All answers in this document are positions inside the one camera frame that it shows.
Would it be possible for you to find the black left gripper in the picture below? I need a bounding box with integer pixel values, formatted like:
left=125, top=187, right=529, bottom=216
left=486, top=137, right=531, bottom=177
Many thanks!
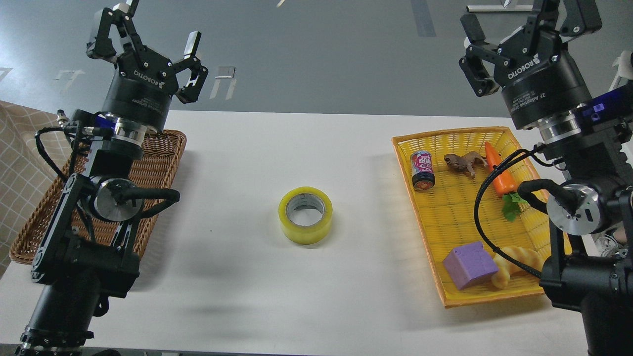
left=86, top=0, right=209, bottom=134

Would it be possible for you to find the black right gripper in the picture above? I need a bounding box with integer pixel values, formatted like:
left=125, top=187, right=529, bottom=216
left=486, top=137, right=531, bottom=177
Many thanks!
left=459, top=0, right=603, bottom=130

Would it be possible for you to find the yellow tape roll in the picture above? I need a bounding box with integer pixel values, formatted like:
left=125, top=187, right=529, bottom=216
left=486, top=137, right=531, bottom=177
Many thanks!
left=278, top=186, right=334, bottom=245

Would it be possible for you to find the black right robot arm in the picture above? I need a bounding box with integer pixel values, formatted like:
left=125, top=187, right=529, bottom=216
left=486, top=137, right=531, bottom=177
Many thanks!
left=459, top=0, right=633, bottom=356

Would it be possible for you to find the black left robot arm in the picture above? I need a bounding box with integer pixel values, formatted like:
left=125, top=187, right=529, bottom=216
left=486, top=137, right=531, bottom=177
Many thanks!
left=14, top=0, right=208, bottom=356

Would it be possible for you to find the white stand base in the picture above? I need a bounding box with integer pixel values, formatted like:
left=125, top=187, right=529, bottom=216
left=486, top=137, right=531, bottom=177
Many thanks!
left=466, top=0, right=532, bottom=13

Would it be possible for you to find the brown wicker basket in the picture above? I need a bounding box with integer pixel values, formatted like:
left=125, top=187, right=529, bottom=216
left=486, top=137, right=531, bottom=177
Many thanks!
left=9, top=130, right=187, bottom=265

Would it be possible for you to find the brown toy animal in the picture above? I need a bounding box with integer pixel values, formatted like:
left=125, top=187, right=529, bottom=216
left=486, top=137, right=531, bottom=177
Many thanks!
left=444, top=151, right=489, bottom=179

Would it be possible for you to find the orange toy carrot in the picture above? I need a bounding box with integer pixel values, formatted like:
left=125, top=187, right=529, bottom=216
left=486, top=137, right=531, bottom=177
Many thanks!
left=485, top=141, right=529, bottom=222

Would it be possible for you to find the yellow plastic basket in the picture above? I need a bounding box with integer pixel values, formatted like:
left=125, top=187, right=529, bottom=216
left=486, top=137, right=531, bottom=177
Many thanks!
left=392, top=126, right=551, bottom=309

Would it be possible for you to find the beige checkered cloth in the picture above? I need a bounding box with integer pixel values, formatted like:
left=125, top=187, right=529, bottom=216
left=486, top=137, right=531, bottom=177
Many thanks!
left=0, top=101, right=58, bottom=273

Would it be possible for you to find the small soda can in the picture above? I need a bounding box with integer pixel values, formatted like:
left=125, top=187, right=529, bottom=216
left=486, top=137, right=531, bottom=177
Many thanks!
left=410, top=150, right=436, bottom=191

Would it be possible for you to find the toy croissant bread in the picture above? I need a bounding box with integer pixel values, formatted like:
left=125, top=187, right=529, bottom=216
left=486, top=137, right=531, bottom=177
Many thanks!
left=491, top=246, right=544, bottom=289

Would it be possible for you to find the purple foam block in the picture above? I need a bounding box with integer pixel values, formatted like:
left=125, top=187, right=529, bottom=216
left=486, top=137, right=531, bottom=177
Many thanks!
left=442, top=241, right=499, bottom=290

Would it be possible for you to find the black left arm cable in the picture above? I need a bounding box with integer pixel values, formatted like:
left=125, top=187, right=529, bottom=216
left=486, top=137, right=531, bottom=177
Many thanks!
left=35, top=126, right=109, bottom=181

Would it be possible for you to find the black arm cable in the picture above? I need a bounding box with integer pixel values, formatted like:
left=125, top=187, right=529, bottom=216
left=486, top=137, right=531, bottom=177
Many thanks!
left=35, top=126, right=109, bottom=181
left=473, top=146, right=554, bottom=278

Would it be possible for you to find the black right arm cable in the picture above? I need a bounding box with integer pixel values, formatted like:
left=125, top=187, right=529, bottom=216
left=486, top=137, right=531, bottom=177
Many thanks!
left=473, top=146, right=554, bottom=278

